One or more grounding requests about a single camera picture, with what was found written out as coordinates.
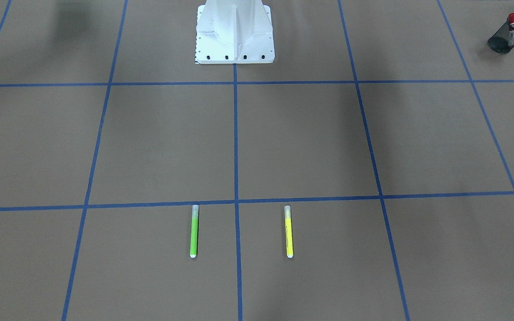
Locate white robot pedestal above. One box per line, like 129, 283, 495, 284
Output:
195, 0, 275, 64

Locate black mesh pen cup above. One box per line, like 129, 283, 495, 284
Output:
487, 13, 514, 54

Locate red marker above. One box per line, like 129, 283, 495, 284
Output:
506, 12, 514, 48

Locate yellow marker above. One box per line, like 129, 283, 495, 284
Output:
284, 205, 294, 259

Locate green marker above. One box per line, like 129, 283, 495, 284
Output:
189, 205, 199, 259

